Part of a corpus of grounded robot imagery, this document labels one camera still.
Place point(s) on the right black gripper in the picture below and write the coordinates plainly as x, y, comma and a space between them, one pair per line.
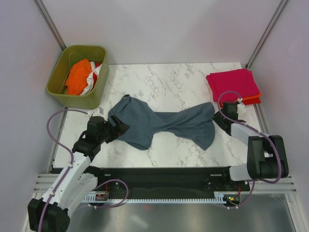
216, 117

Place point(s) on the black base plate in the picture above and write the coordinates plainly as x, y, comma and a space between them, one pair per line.
167, 183

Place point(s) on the red folded t-shirt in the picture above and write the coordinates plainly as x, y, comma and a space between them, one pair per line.
252, 101

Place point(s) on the white slotted cable duct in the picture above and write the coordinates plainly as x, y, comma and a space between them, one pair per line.
95, 198

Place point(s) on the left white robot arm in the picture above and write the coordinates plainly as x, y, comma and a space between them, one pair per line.
52, 212

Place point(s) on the blue-grey t-shirt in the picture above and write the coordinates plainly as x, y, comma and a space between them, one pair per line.
194, 123

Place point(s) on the orange folded t-shirt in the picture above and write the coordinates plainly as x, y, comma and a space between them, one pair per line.
258, 95

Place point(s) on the olive green plastic bin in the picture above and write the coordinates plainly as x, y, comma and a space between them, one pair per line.
71, 55

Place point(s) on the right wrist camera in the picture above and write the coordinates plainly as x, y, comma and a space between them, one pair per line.
241, 107

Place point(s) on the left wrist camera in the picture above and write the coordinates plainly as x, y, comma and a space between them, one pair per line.
99, 111

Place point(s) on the white and red t-shirt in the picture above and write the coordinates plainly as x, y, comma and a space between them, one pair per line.
92, 78

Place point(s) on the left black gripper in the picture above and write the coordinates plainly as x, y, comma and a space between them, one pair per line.
121, 128

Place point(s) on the orange t-shirt in bin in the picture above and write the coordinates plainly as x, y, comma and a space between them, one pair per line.
77, 78

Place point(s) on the magenta folded t-shirt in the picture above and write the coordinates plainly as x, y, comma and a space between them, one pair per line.
240, 81

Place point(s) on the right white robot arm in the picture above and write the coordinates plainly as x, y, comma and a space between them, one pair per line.
266, 155

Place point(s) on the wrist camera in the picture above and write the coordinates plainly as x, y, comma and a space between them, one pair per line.
241, 107
99, 111

